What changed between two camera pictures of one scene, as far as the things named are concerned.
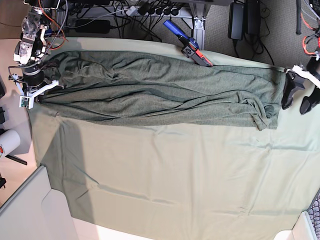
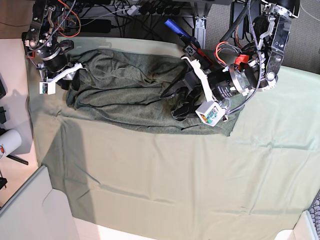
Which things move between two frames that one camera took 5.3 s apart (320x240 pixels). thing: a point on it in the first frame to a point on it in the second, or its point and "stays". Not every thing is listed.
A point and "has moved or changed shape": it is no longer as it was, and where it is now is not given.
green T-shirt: x=163 y=89 has moved or changed shape
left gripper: x=33 y=76 to x=54 y=58
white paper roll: x=9 y=141 stays
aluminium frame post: x=199 y=11 stays
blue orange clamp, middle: x=190 y=49 stays
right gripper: x=294 y=80 to x=226 y=82
